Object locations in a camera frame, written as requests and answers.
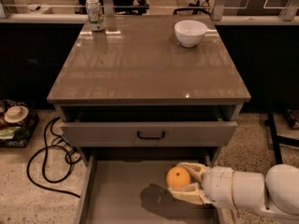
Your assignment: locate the grey top drawer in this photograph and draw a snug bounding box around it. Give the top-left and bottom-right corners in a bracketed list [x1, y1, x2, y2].
[60, 105, 238, 148]

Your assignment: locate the grey metal railing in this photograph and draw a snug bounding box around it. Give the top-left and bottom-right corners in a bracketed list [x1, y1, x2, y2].
[1, 0, 299, 22]

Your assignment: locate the black stand leg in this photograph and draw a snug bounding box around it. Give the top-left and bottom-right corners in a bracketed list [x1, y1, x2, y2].
[264, 113, 299, 164]

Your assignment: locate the black drawer handle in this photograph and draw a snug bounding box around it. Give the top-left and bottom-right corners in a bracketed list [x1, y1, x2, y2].
[136, 131, 165, 140]

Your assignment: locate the white ceramic bowl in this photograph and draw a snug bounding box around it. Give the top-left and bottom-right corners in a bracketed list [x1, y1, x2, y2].
[175, 20, 207, 48]

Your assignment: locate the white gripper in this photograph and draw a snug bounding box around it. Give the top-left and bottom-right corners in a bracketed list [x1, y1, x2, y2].
[168, 162, 235, 209]

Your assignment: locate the beige hat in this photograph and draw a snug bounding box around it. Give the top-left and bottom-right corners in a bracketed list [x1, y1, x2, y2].
[4, 105, 29, 123]

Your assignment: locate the open grey middle drawer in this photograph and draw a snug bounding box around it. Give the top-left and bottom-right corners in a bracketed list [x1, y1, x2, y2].
[75, 157, 221, 224]

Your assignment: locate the black floor cable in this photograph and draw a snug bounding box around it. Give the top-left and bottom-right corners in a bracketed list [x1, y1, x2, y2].
[26, 116, 82, 199]

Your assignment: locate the dark box of items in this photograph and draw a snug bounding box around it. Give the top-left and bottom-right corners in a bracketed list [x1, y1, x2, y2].
[0, 100, 39, 148]

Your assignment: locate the orange fruit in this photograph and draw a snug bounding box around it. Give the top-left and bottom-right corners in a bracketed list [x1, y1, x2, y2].
[166, 166, 191, 188]

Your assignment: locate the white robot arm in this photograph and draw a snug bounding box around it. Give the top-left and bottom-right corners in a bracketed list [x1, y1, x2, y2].
[166, 162, 299, 224]

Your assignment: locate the green white soda can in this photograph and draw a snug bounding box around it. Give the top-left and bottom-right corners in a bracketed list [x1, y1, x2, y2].
[86, 0, 105, 31]

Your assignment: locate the grey drawer cabinet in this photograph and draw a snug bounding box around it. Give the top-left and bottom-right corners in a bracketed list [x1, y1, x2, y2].
[48, 16, 250, 163]

